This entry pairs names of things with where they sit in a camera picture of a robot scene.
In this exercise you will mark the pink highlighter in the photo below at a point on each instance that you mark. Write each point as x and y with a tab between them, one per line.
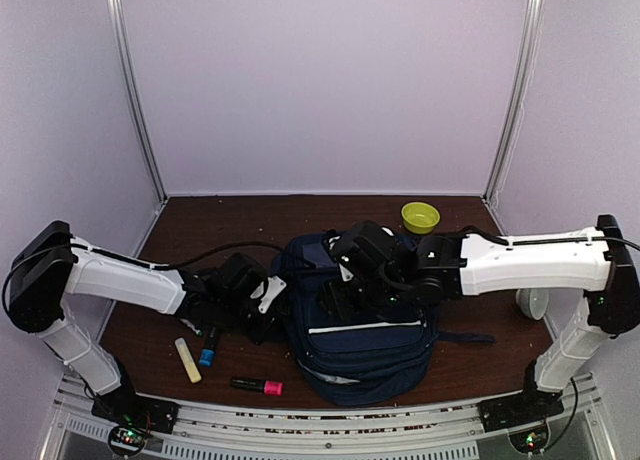
266	387

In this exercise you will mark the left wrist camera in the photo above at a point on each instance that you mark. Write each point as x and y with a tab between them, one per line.
266	293

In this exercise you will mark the navy blue backpack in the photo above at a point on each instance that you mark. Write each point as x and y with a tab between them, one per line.
366	359

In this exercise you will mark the blue highlighter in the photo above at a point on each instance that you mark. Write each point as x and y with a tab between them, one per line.
208	351

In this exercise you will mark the right aluminium post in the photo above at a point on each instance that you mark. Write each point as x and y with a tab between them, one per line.
515	107

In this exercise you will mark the grey white bowl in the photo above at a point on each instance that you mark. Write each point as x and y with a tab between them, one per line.
533	302

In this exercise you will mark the yellow highlighter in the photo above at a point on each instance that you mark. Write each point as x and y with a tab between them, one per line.
187	360

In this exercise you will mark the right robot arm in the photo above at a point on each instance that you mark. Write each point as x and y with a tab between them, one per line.
378	270

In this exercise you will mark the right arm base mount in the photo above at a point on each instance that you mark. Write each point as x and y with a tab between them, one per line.
518	409

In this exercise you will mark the aluminium post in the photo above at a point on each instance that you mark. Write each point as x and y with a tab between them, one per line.
515	107
133	98

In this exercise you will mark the green bowl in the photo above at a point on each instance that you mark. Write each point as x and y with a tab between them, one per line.
420	218

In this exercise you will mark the left aluminium post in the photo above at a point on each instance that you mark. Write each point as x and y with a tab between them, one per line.
133	98

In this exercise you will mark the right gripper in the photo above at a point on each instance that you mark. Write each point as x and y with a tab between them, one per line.
336	305

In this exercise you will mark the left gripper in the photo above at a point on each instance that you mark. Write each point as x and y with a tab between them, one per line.
272	325

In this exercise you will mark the silver grey marker pen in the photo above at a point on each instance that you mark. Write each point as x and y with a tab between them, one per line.
190	325

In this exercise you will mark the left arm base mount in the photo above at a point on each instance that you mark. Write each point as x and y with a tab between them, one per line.
142	413

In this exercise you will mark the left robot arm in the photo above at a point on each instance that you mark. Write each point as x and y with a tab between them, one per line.
57	263

